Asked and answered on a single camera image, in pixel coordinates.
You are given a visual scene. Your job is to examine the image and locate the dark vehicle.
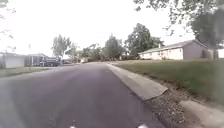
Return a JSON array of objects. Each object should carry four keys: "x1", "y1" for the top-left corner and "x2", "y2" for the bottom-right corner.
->
[{"x1": 39, "y1": 57, "x2": 62, "y2": 68}]

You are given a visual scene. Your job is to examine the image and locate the green grass verge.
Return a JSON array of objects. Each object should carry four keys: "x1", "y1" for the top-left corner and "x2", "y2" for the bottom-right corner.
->
[
  {"x1": 113, "y1": 59, "x2": 224, "y2": 106},
  {"x1": 0, "y1": 66, "x2": 49, "y2": 79}
]

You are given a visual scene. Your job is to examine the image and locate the gravel patch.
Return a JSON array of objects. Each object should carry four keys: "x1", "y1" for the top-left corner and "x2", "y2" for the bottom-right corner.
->
[{"x1": 144, "y1": 88, "x2": 189, "y2": 128}]

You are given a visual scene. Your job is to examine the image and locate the row of trees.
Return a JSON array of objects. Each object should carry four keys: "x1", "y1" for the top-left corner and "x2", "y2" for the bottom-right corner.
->
[{"x1": 51, "y1": 22, "x2": 165, "y2": 63}]

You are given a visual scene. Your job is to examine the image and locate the pale garage building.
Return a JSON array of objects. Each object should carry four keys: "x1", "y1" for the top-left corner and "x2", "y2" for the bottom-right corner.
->
[{"x1": 0, "y1": 51, "x2": 27, "y2": 70}]

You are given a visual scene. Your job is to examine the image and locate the long pale house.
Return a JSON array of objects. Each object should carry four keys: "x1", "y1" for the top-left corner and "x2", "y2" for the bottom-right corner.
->
[{"x1": 138, "y1": 39, "x2": 214, "y2": 62}]

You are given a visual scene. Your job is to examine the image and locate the grey asphalt road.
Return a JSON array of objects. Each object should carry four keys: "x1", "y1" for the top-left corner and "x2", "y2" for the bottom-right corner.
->
[{"x1": 0, "y1": 61, "x2": 168, "y2": 128}]

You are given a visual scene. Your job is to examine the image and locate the pole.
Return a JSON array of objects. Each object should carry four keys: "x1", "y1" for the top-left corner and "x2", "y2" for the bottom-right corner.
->
[{"x1": 27, "y1": 43, "x2": 33, "y2": 70}]

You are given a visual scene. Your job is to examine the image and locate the pale concrete kerb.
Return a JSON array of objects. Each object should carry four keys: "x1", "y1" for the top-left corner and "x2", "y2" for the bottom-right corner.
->
[{"x1": 105, "y1": 62, "x2": 224, "y2": 128}]

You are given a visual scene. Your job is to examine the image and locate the tall dark tree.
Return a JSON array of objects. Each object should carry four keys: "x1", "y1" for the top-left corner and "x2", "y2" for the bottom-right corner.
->
[{"x1": 133, "y1": 0, "x2": 224, "y2": 61}]

